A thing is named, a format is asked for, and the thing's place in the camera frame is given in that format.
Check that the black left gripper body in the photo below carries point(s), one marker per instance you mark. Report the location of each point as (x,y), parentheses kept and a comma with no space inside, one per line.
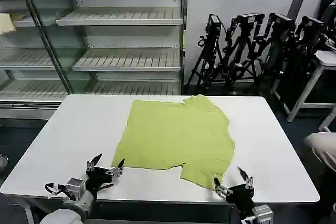
(101,178)

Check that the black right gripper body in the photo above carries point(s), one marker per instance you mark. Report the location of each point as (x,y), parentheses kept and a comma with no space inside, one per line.
(241,196)

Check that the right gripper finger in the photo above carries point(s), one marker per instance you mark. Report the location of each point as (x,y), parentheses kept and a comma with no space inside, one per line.
(221,189)
(248,182)

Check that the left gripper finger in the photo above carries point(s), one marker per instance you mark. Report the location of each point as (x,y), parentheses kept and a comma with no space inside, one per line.
(94,162)
(115,171)

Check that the green t-shirt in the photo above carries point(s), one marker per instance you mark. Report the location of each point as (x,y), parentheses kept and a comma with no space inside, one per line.
(176,137)

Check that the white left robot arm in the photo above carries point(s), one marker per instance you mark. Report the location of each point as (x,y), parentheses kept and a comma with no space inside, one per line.
(71,212)

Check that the person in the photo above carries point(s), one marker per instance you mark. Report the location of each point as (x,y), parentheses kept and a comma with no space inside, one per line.
(321,146)

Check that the empty metal shelf rack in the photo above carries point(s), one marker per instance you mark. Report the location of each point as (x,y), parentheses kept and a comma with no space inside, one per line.
(126,58)

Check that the white side table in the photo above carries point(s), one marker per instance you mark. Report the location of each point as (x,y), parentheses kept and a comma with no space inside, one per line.
(326,57)

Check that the tan cardboard box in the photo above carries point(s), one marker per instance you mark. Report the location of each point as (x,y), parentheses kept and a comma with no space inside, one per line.
(6,23)

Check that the black monitor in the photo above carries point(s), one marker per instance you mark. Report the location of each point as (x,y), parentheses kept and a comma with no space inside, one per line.
(330,6)

